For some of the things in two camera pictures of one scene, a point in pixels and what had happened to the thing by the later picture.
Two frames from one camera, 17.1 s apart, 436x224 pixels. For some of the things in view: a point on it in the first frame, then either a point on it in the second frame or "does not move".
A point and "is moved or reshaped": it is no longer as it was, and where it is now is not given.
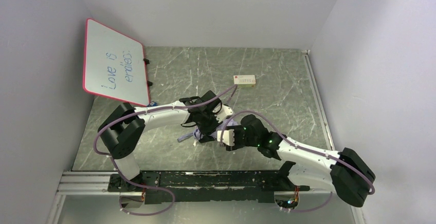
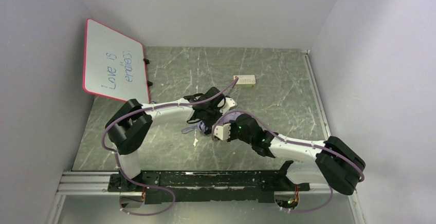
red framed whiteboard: [114, 64] does not move
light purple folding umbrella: [196, 134] is moved or reshaped
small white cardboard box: [244, 81] does not move
